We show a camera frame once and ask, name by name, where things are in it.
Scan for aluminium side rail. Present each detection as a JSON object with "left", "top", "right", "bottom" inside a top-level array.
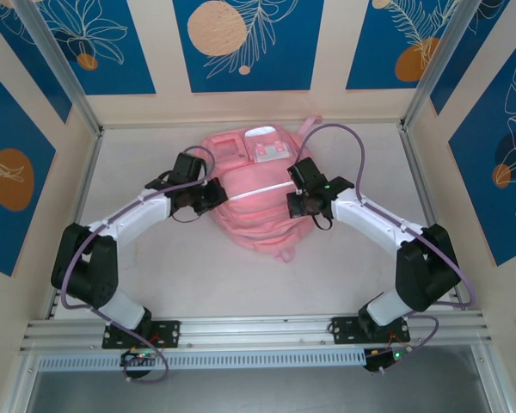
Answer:
[
  {"left": 46, "top": 128, "right": 105, "bottom": 320},
  {"left": 398, "top": 124, "right": 465, "bottom": 311}
]

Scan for blue poster navy circle leaves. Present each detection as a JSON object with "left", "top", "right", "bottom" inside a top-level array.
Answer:
[{"left": 448, "top": 30, "right": 516, "bottom": 268}]

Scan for blue poster peach circle flower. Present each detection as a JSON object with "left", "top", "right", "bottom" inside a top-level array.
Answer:
[{"left": 0, "top": 0, "right": 73, "bottom": 125}]

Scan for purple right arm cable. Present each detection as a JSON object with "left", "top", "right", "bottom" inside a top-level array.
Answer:
[{"left": 296, "top": 123, "right": 476, "bottom": 375}]

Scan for grey slotted cable duct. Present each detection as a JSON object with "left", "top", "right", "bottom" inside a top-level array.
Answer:
[{"left": 37, "top": 346, "right": 367, "bottom": 372}]

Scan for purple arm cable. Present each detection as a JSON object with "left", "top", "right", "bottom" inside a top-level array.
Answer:
[
  {"left": 296, "top": 123, "right": 476, "bottom": 375},
  {"left": 59, "top": 145, "right": 217, "bottom": 384}
]

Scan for blue poster orange circle flower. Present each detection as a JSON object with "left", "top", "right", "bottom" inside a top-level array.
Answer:
[{"left": 0, "top": 59, "right": 58, "bottom": 278}]

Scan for blue poster large peach circle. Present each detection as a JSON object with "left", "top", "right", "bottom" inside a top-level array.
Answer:
[{"left": 173, "top": 0, "right": 326, "bottom": 94}]

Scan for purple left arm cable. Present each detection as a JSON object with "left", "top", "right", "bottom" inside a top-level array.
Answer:
[{"left": 59, "top": 145, "right": 217, "bottom": 384}]

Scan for steel sheet panel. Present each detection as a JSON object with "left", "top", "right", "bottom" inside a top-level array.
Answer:
[{"left": 25, "top": 368, "right": 491, "bottom": 413}]

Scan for blue poster orange circle fern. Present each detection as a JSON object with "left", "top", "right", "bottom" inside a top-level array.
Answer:
[{"left": 345, "top": 0, "right": 462, "bottom": 91}]

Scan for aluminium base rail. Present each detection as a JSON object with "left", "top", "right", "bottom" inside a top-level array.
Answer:
[{"left": 19, "top": 311, "right": 494, "bottom": 354}]

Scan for blue poster white lily drawing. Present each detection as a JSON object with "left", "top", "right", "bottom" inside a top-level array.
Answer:
[{"left": 37, "top": 0, "right": 157, "bottom": 96}]

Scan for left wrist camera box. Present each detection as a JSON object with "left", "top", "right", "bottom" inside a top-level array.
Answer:
[{"left": 171, "top": 152, "right": 208, "bottom": 185}]

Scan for aluminium frame post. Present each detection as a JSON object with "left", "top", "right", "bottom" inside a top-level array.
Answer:
[
  {"left": 13, "top": 0, "right": 103, "bottom": 135},
  {"left": 400, "top": 0, "right": 512, "bottom": 130}
]

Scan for blue poster white leaf lines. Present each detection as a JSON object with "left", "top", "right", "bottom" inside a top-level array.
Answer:
[{"left": 429, "top": 0, "right": 513, "bottom": 116}]

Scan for pink school backpack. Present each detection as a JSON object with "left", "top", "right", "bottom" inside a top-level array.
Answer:
[{"left": 199, "top": 114, "right": 323, "bottom": 264}]

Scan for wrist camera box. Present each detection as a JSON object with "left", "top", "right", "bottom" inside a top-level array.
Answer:
[
  {"left": 171, "top": 152, "right": 208, "bottom": 185},
  {"left": 286, "top": 157, "right": 329, "bottom": 194}
]

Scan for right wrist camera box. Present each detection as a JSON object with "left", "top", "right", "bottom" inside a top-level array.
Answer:
[{"left": 286, "top": 157, "right": 329, "bottom": 194}]

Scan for black controller board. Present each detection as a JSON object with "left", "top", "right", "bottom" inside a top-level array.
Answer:
[
  {"left": 120, "top": 348, "right": 160, "bottom": 379},
  {"left": 364, "top": 347, "right": 414, "bottom": 374}
]

